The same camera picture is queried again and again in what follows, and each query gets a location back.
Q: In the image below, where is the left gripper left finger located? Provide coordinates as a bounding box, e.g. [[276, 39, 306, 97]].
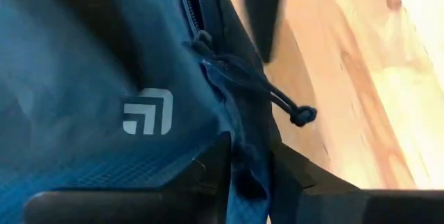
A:
[[23, 131, 232, 224]]

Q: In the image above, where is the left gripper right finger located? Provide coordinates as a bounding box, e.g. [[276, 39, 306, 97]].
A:
[[269, 143, 444, 224]]

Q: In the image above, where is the navy blue backpack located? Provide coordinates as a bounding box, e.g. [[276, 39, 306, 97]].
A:
[[0, 0, 318, 224]]

